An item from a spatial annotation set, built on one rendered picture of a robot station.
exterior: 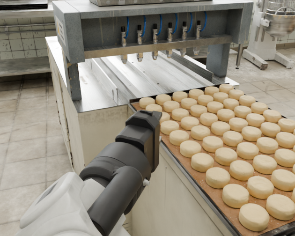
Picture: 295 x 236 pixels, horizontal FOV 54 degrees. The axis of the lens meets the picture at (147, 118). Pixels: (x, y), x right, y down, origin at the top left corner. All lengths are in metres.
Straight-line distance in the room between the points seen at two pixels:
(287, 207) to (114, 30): 0.79
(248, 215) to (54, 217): 0.36
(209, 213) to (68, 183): 0.43
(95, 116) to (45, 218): 0.81
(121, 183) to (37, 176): 1.84
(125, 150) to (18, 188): 1.74
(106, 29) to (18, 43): 3.15
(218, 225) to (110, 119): 0.61
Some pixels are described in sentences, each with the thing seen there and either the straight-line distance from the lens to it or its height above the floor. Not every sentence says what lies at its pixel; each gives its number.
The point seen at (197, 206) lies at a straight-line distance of 0.73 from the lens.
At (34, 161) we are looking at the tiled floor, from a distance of 2.33.
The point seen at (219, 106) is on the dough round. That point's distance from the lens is 0.91.
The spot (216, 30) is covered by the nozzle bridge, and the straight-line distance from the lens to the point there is 1.28.
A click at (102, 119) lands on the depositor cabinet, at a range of 1.09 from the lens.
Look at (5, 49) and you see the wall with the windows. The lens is 4.21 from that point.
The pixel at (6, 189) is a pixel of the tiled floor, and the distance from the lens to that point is 2.16.
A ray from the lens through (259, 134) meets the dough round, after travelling 0.80.
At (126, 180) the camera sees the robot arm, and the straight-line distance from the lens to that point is 0.35.
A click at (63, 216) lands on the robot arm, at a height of 1.11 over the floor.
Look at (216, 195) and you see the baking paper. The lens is 0.61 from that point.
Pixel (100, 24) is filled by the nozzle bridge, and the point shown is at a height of 1.12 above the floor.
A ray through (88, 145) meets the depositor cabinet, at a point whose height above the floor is 0.69.
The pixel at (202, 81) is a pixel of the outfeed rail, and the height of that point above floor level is 0.90.
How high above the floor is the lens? 1.31
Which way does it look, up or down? 29 degrees down
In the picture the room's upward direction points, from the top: straight up
